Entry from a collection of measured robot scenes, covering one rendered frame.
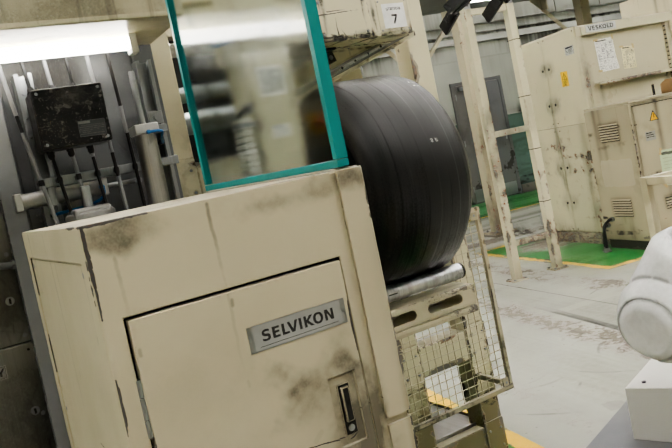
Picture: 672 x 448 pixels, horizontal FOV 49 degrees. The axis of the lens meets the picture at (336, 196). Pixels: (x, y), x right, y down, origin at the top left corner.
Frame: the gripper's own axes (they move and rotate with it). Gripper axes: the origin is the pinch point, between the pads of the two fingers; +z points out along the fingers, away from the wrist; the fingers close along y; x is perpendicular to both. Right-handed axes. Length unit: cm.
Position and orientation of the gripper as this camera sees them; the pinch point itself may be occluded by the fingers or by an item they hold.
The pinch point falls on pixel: (467, 21)
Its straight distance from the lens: 183.0
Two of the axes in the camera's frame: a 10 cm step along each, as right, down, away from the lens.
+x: -4.9, -8.1, 3.2
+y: 8.3, -3.2, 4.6
